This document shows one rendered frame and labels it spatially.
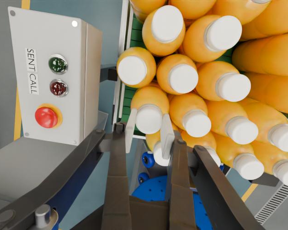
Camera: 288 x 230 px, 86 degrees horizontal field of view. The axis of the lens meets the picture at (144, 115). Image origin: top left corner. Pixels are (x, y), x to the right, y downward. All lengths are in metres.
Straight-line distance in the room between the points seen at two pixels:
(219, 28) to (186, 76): 0.07
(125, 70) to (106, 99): 1.21
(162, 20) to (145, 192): 0.37
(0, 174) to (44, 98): 0.57
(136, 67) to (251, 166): 0.25
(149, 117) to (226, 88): 0.12
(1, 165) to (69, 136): 0.59
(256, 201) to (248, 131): 2.04
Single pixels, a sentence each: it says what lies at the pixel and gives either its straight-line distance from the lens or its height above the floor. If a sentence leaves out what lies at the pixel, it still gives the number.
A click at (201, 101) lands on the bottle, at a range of 0.29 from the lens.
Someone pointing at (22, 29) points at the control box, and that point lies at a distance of 0.30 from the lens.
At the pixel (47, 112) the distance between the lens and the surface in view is 0.28.
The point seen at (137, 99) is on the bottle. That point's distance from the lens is 0.25.
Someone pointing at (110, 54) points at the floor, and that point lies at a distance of 1.37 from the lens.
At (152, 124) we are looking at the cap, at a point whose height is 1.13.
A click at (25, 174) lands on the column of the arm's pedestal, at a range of 0.82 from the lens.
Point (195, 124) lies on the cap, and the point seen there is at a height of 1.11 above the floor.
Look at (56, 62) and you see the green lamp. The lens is 0.26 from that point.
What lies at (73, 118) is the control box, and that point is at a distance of 0.28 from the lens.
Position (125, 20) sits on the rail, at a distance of 0.36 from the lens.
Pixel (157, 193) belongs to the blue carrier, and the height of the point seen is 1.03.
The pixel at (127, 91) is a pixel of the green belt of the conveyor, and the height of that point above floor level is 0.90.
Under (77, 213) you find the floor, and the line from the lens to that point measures 2.40.
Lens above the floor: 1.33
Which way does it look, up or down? 70 degrees down
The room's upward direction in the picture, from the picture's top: 172 degrees counter-clockwise
